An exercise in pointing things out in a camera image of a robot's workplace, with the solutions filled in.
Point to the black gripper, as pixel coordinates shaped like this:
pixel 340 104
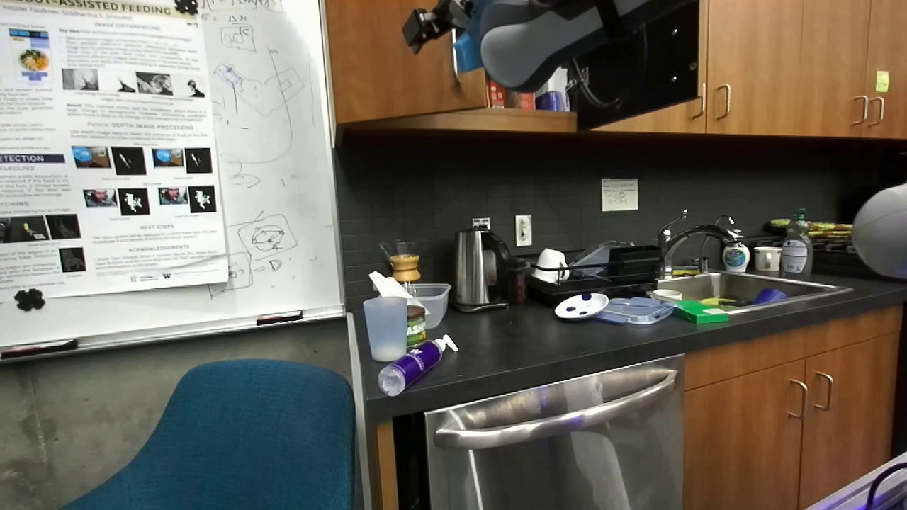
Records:
pixel 454 19

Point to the white robot base platform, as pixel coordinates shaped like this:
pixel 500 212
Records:
pixel 852 491

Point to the wooden upper cabinet body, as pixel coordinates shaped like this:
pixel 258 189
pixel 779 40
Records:
pixel 512 120

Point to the red jar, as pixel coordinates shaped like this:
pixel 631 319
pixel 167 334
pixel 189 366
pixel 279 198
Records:
pixel 496 97

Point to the orange jar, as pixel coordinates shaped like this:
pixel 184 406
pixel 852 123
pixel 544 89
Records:
pixel 522 97

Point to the white purple container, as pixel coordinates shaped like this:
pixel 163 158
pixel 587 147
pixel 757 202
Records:
pixel 554 96

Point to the white whiteboard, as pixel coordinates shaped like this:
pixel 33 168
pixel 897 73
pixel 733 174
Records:
pixel 285 189

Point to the glass carafe wooden collar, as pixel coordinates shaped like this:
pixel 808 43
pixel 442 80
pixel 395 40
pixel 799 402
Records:
pixel 405 268

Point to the black flower magnet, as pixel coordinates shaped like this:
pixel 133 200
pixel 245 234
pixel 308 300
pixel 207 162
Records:
pixel 30 301
pixel 184 8

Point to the dark cylindrical canister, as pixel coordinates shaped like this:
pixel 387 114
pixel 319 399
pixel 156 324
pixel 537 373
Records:
pixel 517 281

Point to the clear plastic container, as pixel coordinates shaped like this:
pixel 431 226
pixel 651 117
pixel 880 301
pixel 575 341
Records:
pixel 431 305

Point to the green label jar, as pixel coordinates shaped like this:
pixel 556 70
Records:
pixel 417 327

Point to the translucent plastic cup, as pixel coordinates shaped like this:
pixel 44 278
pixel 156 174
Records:
pixel 387 334

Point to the white plate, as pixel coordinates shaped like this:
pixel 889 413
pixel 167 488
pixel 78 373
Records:
pixel 581 307

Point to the dark whiteboard marker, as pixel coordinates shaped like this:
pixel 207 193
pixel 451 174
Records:
pixel 38 348
pixel 282 319

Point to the dark kitchen faucet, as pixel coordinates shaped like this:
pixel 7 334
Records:
pixel 694 237

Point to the purple bottle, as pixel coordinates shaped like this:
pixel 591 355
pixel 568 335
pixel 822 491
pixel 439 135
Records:
pixel 414 370

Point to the research poster with photos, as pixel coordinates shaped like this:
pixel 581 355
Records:
pixel 115 144

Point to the white soap dispenser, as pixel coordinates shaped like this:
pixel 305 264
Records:
pixel 736 257

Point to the green bowl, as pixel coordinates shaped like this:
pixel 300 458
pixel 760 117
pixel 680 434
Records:
pixel 724 301

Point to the white cup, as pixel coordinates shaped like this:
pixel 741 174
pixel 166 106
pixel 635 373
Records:
pixel 765 259

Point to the green cap spray bottle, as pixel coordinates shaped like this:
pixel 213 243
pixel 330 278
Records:
pixel 798 250

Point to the dark blue dish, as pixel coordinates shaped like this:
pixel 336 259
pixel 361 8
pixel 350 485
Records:
pixel 770 295

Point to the stainless steel dishwasher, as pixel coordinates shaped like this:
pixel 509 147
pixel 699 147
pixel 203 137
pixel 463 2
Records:
pixel 571 444

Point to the yellow green packet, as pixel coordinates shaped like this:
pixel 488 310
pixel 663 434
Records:
pixel 822 230

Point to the stainless steel sink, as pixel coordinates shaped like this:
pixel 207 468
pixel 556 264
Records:
pixel 791 290

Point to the yellow sticky note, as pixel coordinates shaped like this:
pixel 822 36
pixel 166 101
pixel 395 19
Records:
pixel 880 80

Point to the blue chair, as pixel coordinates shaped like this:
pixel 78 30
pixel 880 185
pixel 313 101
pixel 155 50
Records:
pixel 235 444

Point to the wooden false drawer panel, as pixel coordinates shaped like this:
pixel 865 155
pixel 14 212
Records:
pixel 791 348

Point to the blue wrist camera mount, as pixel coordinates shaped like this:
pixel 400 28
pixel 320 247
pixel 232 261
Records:
pixel 468 52

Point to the white paper wall sign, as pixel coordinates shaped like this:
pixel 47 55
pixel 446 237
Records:
pixel 618 198

